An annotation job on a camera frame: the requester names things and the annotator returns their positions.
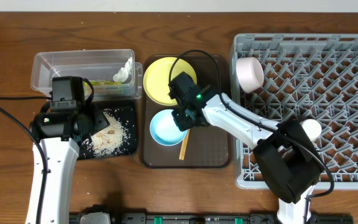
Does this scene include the white tissue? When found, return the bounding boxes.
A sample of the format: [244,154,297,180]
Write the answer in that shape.
[113,57,132,83]

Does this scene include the wooden chopstick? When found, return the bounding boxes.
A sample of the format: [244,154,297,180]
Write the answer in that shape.
[181,129,191,161]
[178,129,190,161]

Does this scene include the pile of rice scraps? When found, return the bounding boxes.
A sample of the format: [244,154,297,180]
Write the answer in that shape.
[82,108,136,158]

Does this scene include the light blue bowl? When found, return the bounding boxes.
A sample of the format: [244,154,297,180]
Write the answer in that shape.
[150,109,188,146]

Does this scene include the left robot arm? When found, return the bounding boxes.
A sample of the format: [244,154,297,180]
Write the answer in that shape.
[25,77,109,223]

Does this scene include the grey dishwasher rack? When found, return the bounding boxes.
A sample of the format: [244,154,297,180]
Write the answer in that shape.
[229,34,358,190]

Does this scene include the pink white bowl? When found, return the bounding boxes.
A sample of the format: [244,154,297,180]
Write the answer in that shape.
[236,57,264,93]

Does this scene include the yellow plate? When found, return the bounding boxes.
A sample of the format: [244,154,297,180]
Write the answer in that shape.
[143,57,197,106]

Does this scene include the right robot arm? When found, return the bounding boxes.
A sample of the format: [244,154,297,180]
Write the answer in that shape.
[168,72,324,223]

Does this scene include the small pale green cup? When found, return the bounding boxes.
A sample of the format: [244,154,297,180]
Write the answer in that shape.
[300,119,322,142]

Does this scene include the clear plastic waste bin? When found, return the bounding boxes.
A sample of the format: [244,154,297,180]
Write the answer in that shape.
[30,49,143,101]

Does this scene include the black waste tray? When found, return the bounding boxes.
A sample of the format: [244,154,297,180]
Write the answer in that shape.
[78,100,138,161]

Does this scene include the dark brown serving tray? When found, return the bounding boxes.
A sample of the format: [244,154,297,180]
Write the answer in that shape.
[139,53,232,169]

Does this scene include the green orange snack wrapper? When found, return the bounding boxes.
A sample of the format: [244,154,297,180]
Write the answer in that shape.
[89,80,126,94]

